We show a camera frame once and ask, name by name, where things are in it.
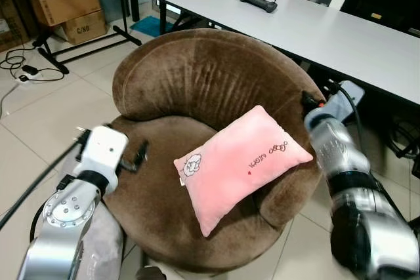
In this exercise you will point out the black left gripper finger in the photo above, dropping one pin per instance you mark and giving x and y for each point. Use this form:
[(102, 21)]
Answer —
[(140, 154)]

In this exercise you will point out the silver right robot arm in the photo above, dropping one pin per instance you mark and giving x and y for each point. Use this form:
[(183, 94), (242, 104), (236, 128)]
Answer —
[(361, 208)]

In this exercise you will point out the pink pillow with sheep print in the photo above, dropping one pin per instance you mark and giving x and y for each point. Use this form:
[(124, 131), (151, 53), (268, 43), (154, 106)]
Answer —
[(236, 162)]

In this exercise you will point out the brown round plush sofa chair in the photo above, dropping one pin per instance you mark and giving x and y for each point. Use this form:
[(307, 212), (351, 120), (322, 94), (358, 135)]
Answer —
[(197, 70)]

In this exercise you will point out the teal floor mat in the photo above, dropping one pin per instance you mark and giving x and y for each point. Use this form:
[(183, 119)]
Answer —
[(151, 26)]

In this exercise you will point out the long white table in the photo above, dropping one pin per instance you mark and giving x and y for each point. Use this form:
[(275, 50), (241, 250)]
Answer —
[(328, 31)]

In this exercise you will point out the black handheld controller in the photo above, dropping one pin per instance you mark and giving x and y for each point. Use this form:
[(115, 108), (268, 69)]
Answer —
[(258, 2)]

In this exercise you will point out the small printed cardboard box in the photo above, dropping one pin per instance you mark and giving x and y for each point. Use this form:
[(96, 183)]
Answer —
[(86, 29)]

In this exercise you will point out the large plain cardboard box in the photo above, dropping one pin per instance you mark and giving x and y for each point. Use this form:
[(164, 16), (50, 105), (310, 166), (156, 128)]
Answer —
[(64, 1)]

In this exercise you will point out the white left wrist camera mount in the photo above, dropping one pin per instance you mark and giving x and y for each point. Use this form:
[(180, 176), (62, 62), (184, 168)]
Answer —
[(104, 152)]

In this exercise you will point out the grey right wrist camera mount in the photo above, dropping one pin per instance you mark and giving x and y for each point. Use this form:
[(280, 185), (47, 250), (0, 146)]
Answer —
[(346, 100)]

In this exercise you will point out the black metal rack frame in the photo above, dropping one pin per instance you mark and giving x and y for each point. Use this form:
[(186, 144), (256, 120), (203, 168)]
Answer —
[(85, 45)]

